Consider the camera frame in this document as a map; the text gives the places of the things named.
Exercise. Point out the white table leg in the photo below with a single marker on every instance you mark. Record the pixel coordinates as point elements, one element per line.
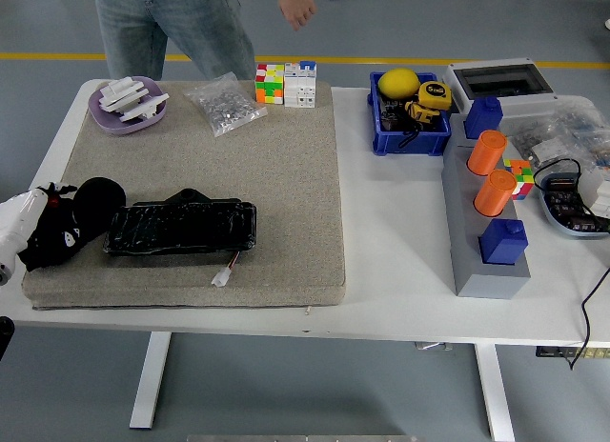
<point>495,394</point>
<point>150,380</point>

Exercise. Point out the grey-brown mat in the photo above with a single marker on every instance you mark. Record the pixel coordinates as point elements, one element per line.
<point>267,175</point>

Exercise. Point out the clear bag of electronic parts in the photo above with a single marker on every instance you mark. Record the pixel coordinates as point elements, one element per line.
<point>583,123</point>
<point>529,137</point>

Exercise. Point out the large colourful puzzle cube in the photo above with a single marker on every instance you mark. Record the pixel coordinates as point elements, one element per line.
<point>269,85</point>

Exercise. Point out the blue-grey tray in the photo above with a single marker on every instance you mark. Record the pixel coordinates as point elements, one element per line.
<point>548,213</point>

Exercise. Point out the small colourful puzzle cube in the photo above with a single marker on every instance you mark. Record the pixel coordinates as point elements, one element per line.
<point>520,180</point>

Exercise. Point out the dark electronic part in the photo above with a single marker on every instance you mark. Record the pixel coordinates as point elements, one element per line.
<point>392,120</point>

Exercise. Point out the clear bag of metal nuts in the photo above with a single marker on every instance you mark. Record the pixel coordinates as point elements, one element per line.
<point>224,106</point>

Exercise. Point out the white plastic bracket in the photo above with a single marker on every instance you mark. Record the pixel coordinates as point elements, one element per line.
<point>121,90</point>
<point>145,107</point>

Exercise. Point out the purple tray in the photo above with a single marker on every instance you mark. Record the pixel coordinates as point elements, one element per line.
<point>107,123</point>

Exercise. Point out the person's left hand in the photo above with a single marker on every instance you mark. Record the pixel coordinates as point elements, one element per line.
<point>295,6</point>

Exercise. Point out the black rag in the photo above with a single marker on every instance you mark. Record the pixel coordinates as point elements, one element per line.
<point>90,208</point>

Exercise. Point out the glossy black panel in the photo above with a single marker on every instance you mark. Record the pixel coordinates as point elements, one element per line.
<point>181,225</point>

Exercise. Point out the blue plastic bin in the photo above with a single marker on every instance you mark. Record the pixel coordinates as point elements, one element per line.
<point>412,144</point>

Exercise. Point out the blue block with knob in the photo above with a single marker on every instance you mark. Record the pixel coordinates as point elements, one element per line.
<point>502,244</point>

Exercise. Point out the grey block base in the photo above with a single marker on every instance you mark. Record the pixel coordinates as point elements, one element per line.
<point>462,223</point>

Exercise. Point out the dark circuit boards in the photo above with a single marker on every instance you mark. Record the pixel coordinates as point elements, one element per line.
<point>567,206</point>

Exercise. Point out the orange cylinder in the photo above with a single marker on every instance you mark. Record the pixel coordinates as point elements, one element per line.
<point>486,154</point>
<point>495,194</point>

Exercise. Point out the yellow lemon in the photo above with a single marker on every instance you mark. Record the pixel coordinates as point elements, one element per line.
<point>398,82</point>

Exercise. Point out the white circuit breaker block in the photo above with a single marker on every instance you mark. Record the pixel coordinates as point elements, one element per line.
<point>300,87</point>

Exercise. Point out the table control box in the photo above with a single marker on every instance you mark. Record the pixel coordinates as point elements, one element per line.
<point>433,346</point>

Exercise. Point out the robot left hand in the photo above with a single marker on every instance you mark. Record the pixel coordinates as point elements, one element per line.
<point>21,218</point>

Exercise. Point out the grey enclosure box with window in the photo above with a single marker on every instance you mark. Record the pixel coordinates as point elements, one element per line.
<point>524,101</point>

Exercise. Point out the yellow black tape measure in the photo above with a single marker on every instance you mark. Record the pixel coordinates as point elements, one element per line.
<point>434,95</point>

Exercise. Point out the white plastic modules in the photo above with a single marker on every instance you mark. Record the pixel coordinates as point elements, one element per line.
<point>595,187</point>

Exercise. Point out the person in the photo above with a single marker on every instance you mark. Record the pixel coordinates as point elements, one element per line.
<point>138,27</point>

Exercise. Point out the black power strip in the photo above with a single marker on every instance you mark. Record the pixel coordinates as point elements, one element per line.
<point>557,352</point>

